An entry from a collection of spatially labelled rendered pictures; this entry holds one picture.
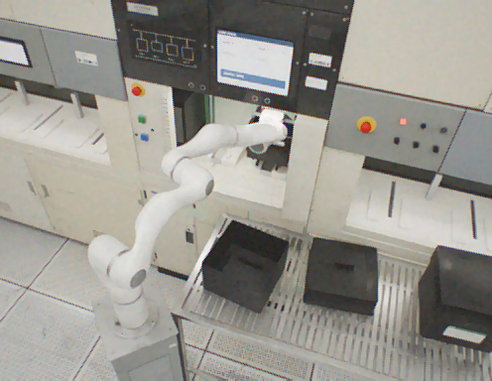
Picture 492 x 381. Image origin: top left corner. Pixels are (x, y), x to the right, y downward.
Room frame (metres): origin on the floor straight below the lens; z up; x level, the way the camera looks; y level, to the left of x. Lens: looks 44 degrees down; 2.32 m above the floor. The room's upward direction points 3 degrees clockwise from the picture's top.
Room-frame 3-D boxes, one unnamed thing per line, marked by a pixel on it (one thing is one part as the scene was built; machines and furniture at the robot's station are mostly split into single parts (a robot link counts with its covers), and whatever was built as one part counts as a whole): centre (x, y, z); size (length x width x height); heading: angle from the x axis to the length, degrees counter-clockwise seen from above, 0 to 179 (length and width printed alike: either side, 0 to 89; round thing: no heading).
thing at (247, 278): (1.09, -0.02, 0.85); 0.28 x 0.28 x 0.17; 66
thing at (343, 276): (1.10, -0.43, 0.83); 0.29 x 0.29 x 0.13; 81
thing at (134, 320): (0.87, 0.42, 0.85); 0.19 x 0.19 x 0.18
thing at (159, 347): (0.87, 0.42, 0.38); 0.28 x 0.28 x 0.76; 29
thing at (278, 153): (1.74, -0.13, 1.08); 0.24 x 0.20 x 0.32; 74
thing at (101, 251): (0.89, 0.44, 1.07); 0.19 x 0.12 x 0.24; 53
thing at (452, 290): (0.95, -0.89, 0.89); 0.29 x 0.29 x 0.25; 77
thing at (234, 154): (1.81, 0.13, 0.89); 0.22 x 0.21 x 0.04; 164
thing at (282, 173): (1.74, -0.13, 0.89); 0.22 x 0.21 x 0.04; 164
